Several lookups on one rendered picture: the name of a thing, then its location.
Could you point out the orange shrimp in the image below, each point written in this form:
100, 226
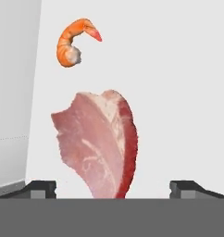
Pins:
67, 46

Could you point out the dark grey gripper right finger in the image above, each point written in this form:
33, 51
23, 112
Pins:
184, 186

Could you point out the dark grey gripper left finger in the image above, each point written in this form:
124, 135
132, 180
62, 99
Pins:
39, 186

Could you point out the raw pink steak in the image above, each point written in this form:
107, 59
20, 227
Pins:
98, 145

